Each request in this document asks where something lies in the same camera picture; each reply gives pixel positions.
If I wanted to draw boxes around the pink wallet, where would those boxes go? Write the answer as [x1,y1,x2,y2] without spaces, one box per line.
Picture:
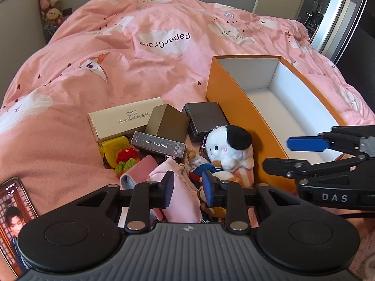
[120,155,158,190]

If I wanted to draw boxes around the pink fabric pouch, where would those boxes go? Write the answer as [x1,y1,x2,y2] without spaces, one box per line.
[148,158,202,223]

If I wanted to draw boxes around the brown sailor dog plush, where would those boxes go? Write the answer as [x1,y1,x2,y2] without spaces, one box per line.
[187,150,245,218]

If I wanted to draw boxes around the red orange crochet fruit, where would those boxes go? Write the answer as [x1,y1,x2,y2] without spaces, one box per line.
[114,147,140,178]

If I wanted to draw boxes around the white black dog plush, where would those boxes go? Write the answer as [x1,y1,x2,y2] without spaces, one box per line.
[200,125,254,188]

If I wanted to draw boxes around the photo card box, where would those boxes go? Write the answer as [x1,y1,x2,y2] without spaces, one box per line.
[131,131,186,161]

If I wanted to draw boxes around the yellow round case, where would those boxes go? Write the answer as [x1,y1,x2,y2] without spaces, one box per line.
[98,136,130,169]

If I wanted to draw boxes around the olive brown small box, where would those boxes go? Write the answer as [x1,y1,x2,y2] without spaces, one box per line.
[145,104,190,143]

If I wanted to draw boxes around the cream glasses case box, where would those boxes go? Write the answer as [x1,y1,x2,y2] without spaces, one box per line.
[88,97,164,147]

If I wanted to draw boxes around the dark grey box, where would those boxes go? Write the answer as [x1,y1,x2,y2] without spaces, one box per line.
[182,102,229,143]

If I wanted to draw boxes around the orange cardboard storage box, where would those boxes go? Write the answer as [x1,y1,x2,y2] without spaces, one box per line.
[206,55,345,192]

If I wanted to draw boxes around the smartphone with video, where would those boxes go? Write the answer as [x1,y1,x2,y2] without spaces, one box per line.
[1,177,38,278]

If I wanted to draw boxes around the pink printed duvet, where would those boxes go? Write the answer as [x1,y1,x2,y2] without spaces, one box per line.
[0,0,375,281]

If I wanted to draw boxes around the stuffed toy pile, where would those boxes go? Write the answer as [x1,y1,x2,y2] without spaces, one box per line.
[39,0,63,36]

